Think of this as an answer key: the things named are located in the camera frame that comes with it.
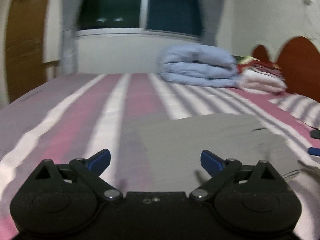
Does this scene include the folded red cloth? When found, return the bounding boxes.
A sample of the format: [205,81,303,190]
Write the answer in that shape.
[237,56,282,77]

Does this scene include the folded light blue duvet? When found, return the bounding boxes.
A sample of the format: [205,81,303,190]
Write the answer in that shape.
[158,43,238,88]

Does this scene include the grey right curtain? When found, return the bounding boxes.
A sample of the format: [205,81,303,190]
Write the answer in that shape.
[200,0,233,50]

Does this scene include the aluminium frame window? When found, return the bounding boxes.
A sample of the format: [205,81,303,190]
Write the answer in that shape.
[78,0,203,37]

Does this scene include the brown wooden door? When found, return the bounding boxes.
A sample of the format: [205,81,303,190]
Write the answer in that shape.
[5,0,48,102]

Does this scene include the grey fleece pants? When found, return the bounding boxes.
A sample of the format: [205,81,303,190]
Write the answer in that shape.
[117,113,304,193]

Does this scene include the grey left curtain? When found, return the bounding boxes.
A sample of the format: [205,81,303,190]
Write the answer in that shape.
[60,0,83,75]

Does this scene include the wooden chair by door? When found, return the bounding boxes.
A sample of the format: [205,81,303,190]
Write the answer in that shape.
[42,60,60,81]

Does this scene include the folded white pink blanket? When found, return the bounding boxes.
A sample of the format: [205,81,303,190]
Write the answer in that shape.
[237,69,287,94]

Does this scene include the red wooden headboard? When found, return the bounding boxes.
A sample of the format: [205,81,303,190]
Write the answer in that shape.
[252,36,320,103]

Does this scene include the grey curtain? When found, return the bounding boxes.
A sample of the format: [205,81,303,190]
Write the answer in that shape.
[60,0,83,75]
[200,0,233,50]

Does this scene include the striped pink grey bed sheet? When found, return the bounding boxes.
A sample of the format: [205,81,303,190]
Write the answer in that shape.
[1,74,319,239]

